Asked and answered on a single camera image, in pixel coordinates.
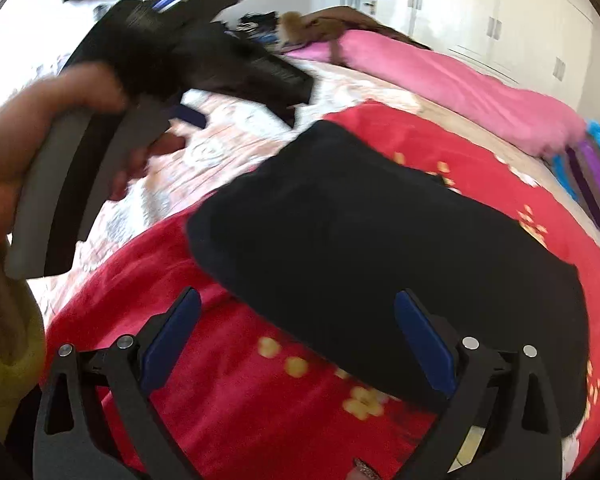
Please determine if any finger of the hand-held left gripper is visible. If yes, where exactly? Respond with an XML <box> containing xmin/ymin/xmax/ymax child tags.
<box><xmin>260</xmin><ymin>100</ymin><xmax>302</xmax><ymax>129</ymax></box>
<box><xmin>167</xmin><ymin>104</ymin><xmax>207</xmax><ymax>130</ymax></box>

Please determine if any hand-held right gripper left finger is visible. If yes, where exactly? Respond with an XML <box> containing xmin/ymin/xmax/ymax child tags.
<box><xmin>32</xmin><ymin>287</ymin><xmax>203</xmax><ymax>480</ymax></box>

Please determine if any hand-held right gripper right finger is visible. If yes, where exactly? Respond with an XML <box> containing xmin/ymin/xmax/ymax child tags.
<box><xmin>394</xmin><ymin>289</ymin><xmax>563</xmax><ymax>480</ymax></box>

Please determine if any black garment with white lettering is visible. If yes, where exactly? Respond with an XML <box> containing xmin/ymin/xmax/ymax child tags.
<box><xmin>186</xmin><ymin>120</ymin><xmax>588</xmax><ymax>436</ymax></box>

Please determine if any pile of dark clothes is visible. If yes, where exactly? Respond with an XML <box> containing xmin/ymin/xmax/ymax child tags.
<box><xmin>220</xmin><ymin>10</ymin><xmax>287</xmax><ymax>47</ymax></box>

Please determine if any person's right hand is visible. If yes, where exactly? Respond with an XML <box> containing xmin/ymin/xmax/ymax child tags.
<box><xmin>347</xmin><ymin>457</ymin><xmax>381</xmax><ymax>480</ymax></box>

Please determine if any person's left hand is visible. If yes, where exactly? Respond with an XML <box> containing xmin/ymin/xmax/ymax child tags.
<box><xmin>0</xmin><ymin>62</ymin><xmax>187</xmax><ymax>241</ymax></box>

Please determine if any red floral blanket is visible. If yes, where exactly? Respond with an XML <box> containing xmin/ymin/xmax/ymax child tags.
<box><xmin>40</xmin><ymin>60</ymin><xmax>600</xmax><ymax>480</ymax></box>

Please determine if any brown coat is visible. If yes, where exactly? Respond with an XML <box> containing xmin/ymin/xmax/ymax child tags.
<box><xmin>277</xmin><ymin>6</ymin><xmax>431</xmax><ymax>68</ymax></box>

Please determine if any pink quilt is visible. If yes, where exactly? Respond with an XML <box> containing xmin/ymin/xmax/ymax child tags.
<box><xmin>285</xmin><ymin>30</ymin><xmax>588</xmax><ymax>157</ymax></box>

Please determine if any person's yellow green top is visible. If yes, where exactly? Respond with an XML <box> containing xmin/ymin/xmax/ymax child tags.
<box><xmin>0</xmin><ymin>330</ymin><xmax>47</xmax><ymax>442</ymax></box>

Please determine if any white wardrobe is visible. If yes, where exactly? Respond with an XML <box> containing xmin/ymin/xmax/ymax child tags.
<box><xmin>375</xmin><ymin>0</ymin><xmax>600</xmax><ymax>111</ymax></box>

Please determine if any striped fleece blanket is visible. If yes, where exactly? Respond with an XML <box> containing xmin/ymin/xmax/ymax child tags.
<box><xmin>552</xmin><ymin>120</ymin><xmax>600</xmax><ymax>251</ymax></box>

